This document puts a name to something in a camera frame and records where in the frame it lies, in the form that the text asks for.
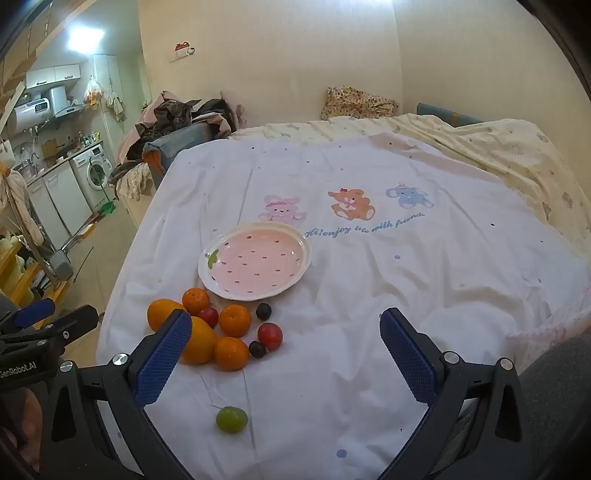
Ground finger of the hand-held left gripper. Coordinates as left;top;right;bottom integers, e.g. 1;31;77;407
32;305;100;354
11;298;57;329

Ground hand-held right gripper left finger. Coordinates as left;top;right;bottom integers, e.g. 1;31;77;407
39;308;197;480

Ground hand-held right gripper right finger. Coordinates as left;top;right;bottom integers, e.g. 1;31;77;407
379;307;532;480

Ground large orange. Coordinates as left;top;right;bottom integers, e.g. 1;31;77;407
147;298;188;333
178;316;219;365

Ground small tangerine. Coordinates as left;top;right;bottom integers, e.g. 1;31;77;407
182;287;211;315
213;337;250;371
218;305;253;338

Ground pink strawberry plate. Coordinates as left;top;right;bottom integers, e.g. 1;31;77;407
198;222;312;302

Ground person's right hand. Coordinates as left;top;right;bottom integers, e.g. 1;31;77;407
0;387;43;464

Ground wooden rack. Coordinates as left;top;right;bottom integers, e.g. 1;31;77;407
0;240;70;306

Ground grey mop head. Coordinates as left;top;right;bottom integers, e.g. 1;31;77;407
50;249;75;283

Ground white printed blanket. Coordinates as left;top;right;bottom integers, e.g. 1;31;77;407
95;131;591;480

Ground green plum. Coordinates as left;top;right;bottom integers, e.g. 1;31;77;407
215;406;249;434

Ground white floor cabinet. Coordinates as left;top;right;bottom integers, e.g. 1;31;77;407
27;161;94;250

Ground cream hanging cloth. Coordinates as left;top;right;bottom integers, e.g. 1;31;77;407
0;152;44;245

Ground white washing machine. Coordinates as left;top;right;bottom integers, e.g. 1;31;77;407
69;143;116;209

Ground pink patterned blanket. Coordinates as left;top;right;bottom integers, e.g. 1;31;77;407
505;295;591;365

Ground floral cloth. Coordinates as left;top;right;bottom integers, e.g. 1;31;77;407
115;161;154;201

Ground white water heater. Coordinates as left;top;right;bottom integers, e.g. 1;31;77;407
8;97;52;136

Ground grey blue cushion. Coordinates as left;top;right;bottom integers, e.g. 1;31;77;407
142;124;218;176

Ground silver range hood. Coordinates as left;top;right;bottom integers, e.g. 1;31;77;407
48;85;87;119

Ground dark clothes pile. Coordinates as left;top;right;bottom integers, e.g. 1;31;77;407
135;98;241;139

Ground tall white cabinet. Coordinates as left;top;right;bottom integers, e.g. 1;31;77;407
92;54;126;153

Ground pale yellow blanket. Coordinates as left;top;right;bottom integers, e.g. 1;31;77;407
228;113;591;259

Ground blue pillow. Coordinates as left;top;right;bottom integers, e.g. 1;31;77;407
416;102;483;127

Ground floral pillow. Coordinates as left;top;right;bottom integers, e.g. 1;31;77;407
321;86;400;121

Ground ceiling light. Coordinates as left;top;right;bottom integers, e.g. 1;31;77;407
67;18;108;54

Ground white wall cabinets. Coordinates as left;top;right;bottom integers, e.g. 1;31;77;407
25;64;84;89

